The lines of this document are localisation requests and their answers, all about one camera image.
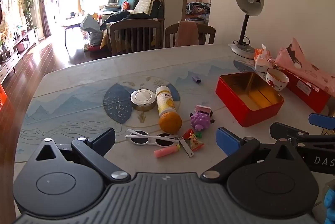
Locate person's right hand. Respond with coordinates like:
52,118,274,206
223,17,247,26
324,186,335,224

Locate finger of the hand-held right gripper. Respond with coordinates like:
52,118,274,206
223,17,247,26
269,122,311,143
308,113,335,131

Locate dark jackets pile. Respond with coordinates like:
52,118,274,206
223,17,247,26
100,10,158,31

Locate grey blue bag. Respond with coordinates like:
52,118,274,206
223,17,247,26
80,13,103,47

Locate red tin box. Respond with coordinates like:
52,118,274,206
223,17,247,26
215,72,285,128

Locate purple spiky toy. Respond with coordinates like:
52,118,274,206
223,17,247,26
190,111,215,132

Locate white yellow pill bottle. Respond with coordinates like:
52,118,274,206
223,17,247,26
155,86,175,119

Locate pink printed cloth bag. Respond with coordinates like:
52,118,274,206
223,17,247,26
274,38,335,98

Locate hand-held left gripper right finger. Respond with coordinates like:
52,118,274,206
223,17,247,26
199,127,308,184

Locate grey desk lamp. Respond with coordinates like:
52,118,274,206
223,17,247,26
230,0,265,60

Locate orange white tissue pack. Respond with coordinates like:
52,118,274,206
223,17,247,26
254,44,276,74

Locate flat red cardboard box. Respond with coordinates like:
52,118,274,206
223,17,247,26
282,69,331,114

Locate pink lighter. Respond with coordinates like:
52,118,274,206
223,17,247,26
154,144,181,159

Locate white sunglasses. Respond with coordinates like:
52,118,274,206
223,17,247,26
125,129,179,148

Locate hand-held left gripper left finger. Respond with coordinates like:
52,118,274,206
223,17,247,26
27,128,131,184

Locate cream blanket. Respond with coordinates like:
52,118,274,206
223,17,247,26
134,0,161,16

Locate green potted plant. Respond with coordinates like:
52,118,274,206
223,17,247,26
23,0,35,28

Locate small pink box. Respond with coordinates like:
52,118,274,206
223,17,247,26
194,105,212,117

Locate white standing air conditioner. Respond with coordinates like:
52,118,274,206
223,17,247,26
26,0,44,41

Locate brown wooden chair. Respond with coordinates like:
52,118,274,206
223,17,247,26
164,22,216,48

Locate orange fruit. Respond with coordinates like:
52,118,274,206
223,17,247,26
158,112,183,134

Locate red snack packet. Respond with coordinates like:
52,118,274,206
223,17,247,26
183,129,205,153

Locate wooden tv cabinet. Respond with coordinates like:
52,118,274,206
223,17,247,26
0,27,40,83

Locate silver nail clipper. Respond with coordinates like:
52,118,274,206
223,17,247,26
178,136,195,158

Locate dark wooden slatted chair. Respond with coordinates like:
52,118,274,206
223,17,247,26
108,19,163,56

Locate pink towel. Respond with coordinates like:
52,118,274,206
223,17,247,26
174,20,200,47

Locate round silver lidded tin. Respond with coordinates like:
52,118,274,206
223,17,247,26
130,89,156,112

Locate white bowl with red dots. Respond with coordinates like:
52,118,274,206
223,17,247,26
266,67,290,92

